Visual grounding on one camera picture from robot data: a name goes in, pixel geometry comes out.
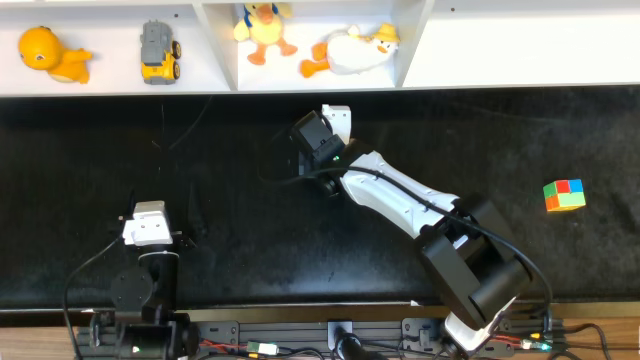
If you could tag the orange dinosaur toy figure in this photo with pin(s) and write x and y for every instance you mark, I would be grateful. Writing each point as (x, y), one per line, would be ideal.
(50, 52)

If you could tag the grey and yellow toy truck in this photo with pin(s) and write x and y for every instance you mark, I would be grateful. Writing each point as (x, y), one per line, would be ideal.
(159, 55)

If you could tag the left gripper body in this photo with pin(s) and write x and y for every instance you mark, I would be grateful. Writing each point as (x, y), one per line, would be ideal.
(184, 238)

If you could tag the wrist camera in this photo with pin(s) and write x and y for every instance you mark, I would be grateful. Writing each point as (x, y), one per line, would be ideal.
(340, 120)
(147, 225)

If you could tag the many-coloured puzzle cube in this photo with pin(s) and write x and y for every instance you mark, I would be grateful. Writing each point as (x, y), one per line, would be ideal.
(565, 196)

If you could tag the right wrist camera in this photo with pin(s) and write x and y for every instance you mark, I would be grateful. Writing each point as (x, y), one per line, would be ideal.
(340, 120)

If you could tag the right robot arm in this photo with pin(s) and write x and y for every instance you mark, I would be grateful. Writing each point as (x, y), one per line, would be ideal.
(395, 192)

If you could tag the yellow plush duck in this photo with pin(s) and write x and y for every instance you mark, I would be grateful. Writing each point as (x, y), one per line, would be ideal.
(265, 30)

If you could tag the white plush duck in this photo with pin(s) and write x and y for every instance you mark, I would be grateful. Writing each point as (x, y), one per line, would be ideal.
(357, 52)

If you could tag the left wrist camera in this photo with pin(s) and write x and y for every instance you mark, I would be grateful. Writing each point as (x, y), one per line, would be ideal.
(147, 225)

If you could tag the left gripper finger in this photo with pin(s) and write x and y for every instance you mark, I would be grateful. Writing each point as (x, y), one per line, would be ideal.
(131, 205)
(196, 215)

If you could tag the mounting rail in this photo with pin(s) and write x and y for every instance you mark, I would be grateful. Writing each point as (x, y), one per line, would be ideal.
(300, 337)

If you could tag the white shelf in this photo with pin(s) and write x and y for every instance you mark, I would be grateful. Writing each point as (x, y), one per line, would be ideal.
(500, 55)

